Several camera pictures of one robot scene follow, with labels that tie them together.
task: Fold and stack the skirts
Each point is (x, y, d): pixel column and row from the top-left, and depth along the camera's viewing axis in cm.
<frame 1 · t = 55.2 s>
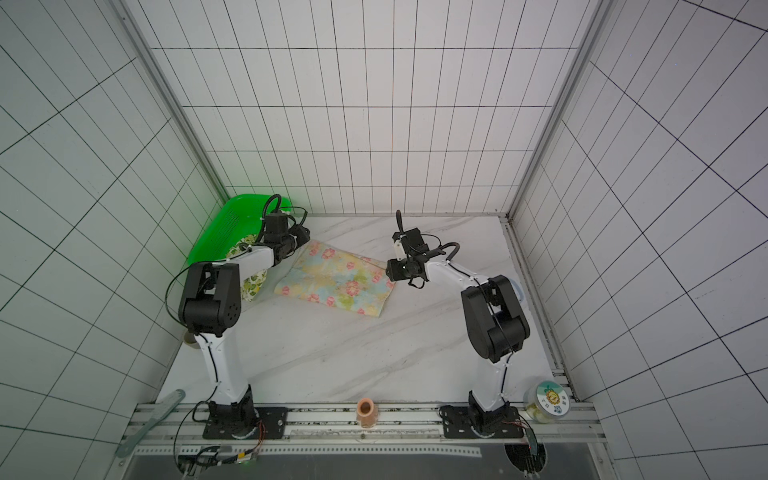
left hand: (307, 236, 103), fingers open
right hand: (393, 268, 96), fingers open
green plastic basket: (238, 217, 118), point 4 cm above the table
pastel floral skirt: (337, 277, 101), point 2 cm above the table
translucent green strip: (176, 397, 78), on the table

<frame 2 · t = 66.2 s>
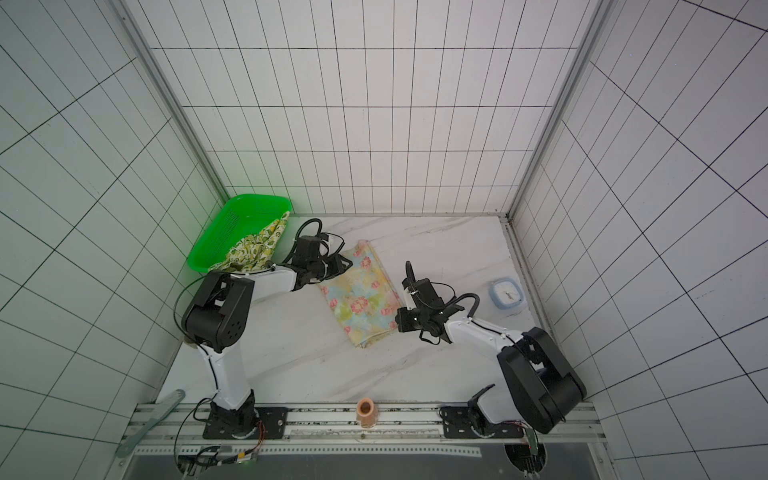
left hand: (348, 268, 98), fingers open
right hand: (397, 316, 88), fingers closed
pastel floral skirt: (364, 297, 97), point 2 cm above the table
the other named things where they were.

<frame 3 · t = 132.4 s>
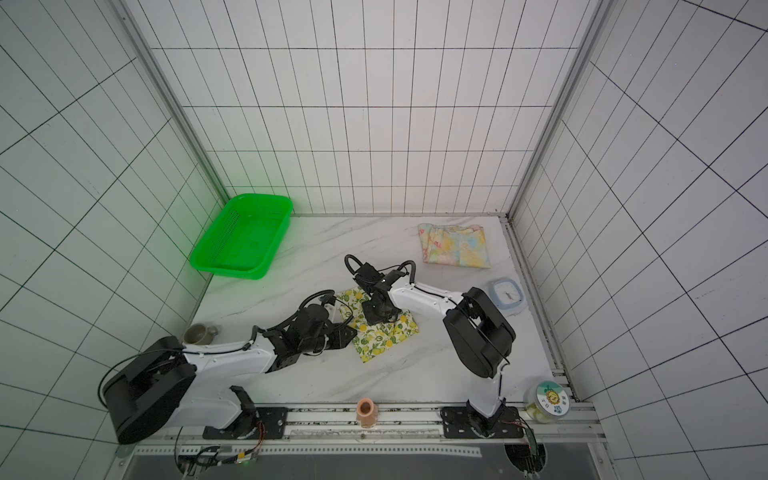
left hand: (351, 340, 84), fingers open
right hand: (375, 315, 90), fingers closed
pastel floral skirt: (454, 245, 110), point 3 cm above the table
green lemon print skirt: (371, 338, 89), on the table
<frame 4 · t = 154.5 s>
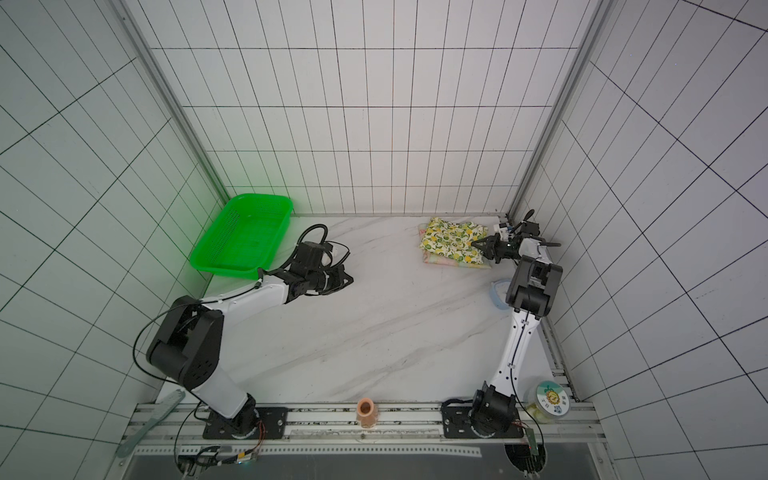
left hand: (351, 286, 89), fingers closed
right hand: (476, 242, 106), fingers closed
green lemon print skirt: (453, 241, 109), point 5 cm above the table
